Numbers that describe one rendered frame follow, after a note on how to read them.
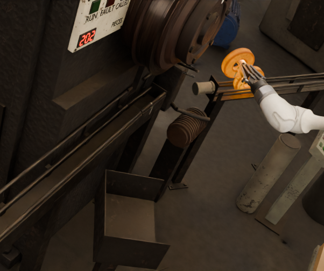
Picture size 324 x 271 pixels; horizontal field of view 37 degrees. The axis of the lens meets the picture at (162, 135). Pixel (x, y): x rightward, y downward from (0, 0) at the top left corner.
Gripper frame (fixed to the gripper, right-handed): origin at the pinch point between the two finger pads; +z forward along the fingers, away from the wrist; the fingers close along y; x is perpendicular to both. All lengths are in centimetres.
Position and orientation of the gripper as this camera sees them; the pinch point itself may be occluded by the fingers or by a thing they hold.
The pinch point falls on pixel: (239, 60)
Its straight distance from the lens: 226.4
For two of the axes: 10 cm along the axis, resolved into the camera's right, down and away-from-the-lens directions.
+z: -3.8, -7.4, 5.6
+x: 3.5, -6.7, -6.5
